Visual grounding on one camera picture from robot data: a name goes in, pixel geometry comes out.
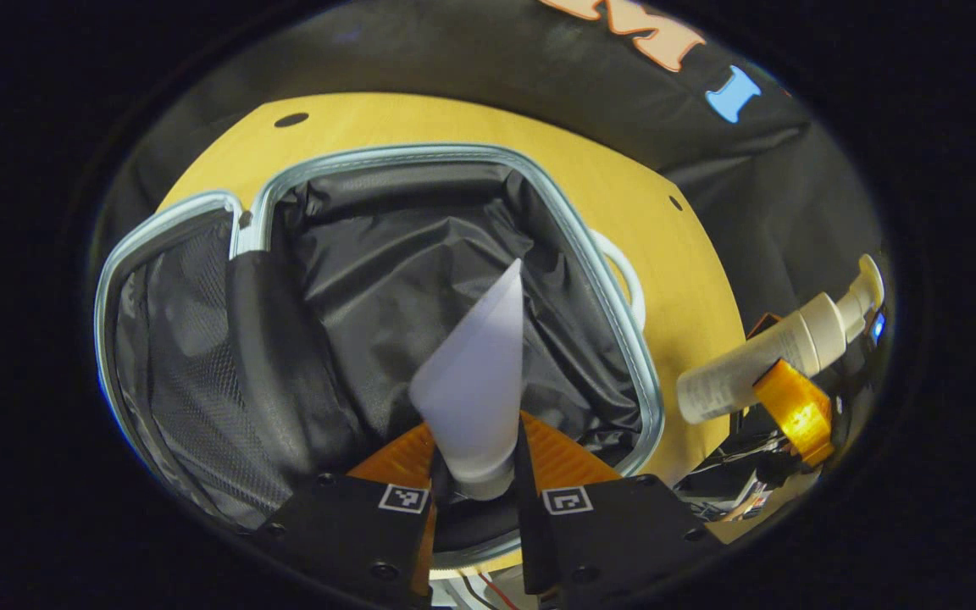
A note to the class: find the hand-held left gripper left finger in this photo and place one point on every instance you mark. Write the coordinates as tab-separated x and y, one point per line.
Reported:
344	529

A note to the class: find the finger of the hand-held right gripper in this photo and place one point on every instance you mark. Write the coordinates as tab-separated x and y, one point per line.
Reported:
797	411
763	326

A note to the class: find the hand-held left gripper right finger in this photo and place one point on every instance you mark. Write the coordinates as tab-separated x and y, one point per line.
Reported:
530	517

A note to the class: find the white pump bottle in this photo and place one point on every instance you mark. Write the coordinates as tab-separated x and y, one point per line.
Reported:
759	364

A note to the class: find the white squeeze tube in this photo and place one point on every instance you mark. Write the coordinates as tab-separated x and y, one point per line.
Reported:
479	381

